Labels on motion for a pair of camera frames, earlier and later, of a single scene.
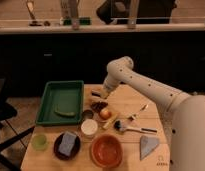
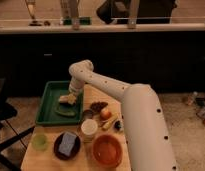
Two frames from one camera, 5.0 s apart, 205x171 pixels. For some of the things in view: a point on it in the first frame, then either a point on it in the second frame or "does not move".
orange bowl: [107, 151] does not move
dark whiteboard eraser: [96, 94] → [64, 98]
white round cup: [89, 128] does not move
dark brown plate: [67, 146] does not move
